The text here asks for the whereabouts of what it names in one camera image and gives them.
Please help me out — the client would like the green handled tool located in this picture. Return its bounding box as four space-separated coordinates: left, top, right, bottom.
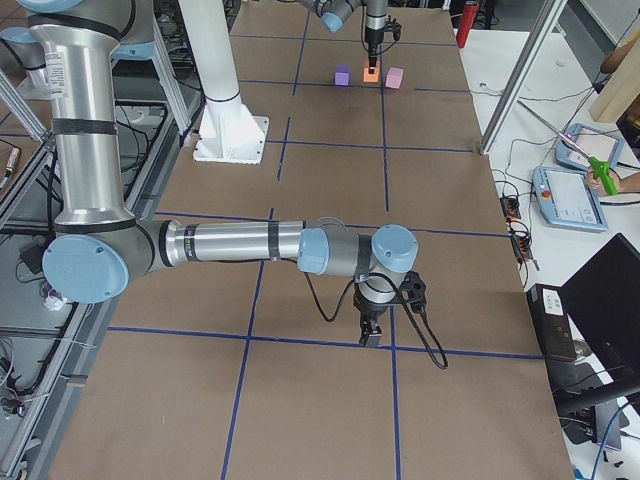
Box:
517 100 618 195

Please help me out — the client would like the orange foam cube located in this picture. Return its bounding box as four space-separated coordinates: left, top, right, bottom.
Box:
363 65 380 83

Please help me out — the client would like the wooden board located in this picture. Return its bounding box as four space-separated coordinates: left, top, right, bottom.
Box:
589 41 639 123

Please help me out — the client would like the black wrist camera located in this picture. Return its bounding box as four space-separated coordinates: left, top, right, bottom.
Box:
399 271 427 314

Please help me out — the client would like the aluminium frame post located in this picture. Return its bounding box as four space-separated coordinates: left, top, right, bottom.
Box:
479 0 568 155

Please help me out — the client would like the orange black connector strip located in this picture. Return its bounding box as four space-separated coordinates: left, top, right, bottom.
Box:
499 195 539 270

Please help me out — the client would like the blue teach pendant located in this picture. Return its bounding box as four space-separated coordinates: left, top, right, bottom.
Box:
555 123 623 171
532 166 608 233

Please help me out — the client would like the far blue teach pendant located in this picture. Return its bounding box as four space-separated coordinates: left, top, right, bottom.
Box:
555 123 623 171

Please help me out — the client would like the near blue teach pendant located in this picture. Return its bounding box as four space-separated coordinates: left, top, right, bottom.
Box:
532 166 608 233

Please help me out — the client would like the light pink foam cube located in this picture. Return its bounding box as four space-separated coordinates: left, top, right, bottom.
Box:
385 67 404 90

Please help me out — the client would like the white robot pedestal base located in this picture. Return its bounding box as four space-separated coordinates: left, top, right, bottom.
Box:
179 0 269 165

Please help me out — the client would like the black laptop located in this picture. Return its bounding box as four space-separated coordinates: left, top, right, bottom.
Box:
556 233 639 416

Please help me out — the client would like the black computer box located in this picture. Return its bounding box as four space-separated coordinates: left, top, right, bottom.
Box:
526 284 577 363

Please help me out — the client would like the person's hand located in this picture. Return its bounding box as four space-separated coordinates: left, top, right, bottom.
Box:
587 169 623 196

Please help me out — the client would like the red bottle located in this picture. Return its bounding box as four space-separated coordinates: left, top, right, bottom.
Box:
456 1 478 49

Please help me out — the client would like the dark purple foam cube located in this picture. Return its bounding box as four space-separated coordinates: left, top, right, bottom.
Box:
334 65 351 86

